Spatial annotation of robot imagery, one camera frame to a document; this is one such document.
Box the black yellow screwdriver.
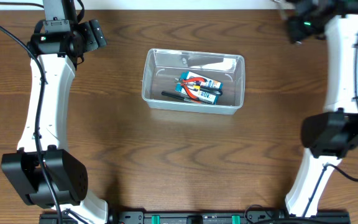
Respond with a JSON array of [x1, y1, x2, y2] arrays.
[[193, 85, 223, 96]]

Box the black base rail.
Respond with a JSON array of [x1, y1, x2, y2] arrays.
[[39, 210, 351, 224]]

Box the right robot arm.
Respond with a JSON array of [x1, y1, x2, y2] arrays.
[[285, 0, 358, 218]]

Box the silver wrench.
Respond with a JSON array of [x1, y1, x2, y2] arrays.
[[273, 0, 288, 21]]

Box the red handled pliers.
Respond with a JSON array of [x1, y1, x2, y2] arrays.
[[175, 77, 208, 104]]

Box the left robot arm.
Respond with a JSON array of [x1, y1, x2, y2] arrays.
[[1, 1, 108, 223]]

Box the blue white cardboard box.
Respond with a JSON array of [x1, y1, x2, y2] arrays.
[[175, 71, 223, 105]]

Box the clear plastic container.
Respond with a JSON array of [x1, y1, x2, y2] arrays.
[[142, 49, 246, 115]]

